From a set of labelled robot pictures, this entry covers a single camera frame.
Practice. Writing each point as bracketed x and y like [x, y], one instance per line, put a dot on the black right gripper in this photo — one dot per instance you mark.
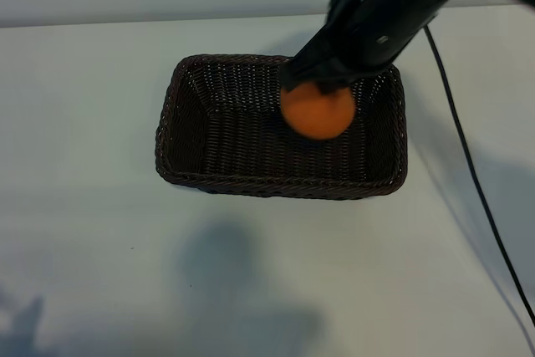
[376, 18]

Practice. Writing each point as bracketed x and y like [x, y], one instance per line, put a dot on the orange citrus fruit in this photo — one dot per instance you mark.
[317, 118]

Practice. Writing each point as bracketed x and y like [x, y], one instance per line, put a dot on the dark brown woven wicker basket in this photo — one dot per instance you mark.
[234, 152]

